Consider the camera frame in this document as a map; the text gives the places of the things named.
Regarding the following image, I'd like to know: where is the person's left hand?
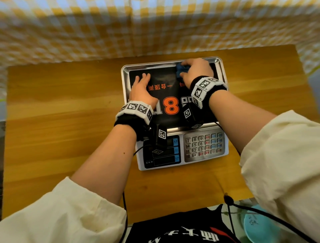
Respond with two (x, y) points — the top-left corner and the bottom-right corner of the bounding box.
(129, 73), (159, 108)

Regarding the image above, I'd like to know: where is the cream left sleeve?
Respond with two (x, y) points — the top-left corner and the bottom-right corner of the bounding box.
(0, 176), (127, 243)

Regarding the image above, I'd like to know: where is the silver electronic weighing scale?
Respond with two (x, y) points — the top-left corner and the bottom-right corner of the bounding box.
(121, 56), (230, 171)

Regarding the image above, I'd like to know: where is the black printed apron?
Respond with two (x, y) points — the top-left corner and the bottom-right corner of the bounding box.
(124, 204), (241, 243)

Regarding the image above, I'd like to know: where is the black cable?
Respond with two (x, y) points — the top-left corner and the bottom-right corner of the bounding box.
(121, 144), (152, 243)
(223, 192), (312, 243)

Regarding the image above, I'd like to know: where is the black wristband with marker tags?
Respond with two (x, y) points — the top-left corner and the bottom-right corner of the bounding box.
(114, 100), (154, 141)
(190, 76), (228, 109)

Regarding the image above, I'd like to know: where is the person's right hand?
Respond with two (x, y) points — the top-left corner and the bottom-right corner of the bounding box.
(179, 58), (214, 88)

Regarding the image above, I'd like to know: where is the black printed sheet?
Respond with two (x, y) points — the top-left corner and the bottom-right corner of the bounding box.
(128, 62), (220, 124)

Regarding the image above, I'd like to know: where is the cream right sleeve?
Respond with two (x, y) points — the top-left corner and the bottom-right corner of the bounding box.
(239, 110), (320, 243)

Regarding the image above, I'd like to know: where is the light blue plastic stool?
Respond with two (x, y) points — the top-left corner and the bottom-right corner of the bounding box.
(243, 205), (292, 243)

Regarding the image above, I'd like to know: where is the person's left forearm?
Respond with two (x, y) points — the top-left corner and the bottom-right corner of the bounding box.
(70, 124), (137, 206)

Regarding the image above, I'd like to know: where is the cream sleeve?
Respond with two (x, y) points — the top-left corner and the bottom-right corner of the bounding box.
(0, 176), (127, 243)
(239, 110), (320, 243)

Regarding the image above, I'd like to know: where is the blue cloth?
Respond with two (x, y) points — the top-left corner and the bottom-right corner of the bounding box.
(175, 63), (191, 79)

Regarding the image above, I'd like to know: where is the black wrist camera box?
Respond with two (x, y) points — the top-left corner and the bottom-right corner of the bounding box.
(149, 123), (168, 156)
(182, 102), (205, 130)

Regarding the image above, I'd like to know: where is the person's right forearm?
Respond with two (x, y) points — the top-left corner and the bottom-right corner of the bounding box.
(208, 89), (277, 154)

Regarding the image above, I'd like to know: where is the yellow checked cloth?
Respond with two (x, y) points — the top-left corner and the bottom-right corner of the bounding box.
(0, 0), (320, 100)

